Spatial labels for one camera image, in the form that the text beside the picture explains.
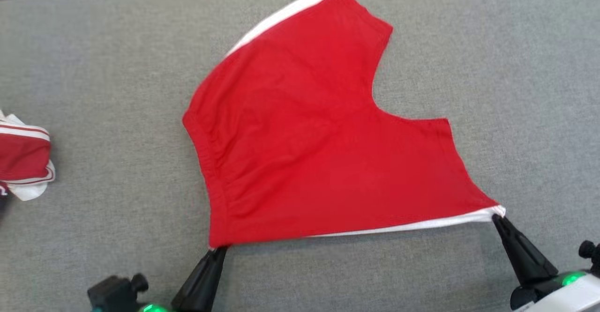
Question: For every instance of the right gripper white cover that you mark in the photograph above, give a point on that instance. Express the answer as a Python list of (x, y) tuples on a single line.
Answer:
[(562, 293)]

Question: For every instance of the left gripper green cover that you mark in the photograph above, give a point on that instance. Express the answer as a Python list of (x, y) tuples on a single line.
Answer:
[(154, 308)]

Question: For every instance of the red shorts white side stripes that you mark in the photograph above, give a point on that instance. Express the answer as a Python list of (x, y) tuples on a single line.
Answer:
[(304, 129)]

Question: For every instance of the red jersey with striped trim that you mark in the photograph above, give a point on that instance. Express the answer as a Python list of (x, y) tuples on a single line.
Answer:
[(23, 157)]

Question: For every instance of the grey fabric sofa seat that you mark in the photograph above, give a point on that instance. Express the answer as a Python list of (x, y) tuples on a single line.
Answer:
[(117, 92)]

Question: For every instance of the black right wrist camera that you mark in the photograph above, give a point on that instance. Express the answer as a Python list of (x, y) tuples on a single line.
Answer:
[(590, 256)]

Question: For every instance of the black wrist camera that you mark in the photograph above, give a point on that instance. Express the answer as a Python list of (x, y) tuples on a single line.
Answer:
[(590, 256), (115, 293)]

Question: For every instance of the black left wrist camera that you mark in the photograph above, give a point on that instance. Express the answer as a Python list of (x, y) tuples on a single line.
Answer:
[(115, 293)]

